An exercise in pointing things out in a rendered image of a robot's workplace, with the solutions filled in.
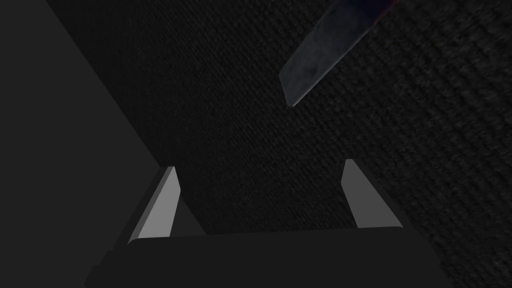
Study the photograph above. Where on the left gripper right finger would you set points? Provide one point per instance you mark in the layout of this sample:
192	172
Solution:
370	204

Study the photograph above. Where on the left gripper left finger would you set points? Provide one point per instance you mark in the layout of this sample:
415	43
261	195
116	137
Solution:
160	212

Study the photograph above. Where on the grey flat slab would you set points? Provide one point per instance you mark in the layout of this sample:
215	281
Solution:
326	48

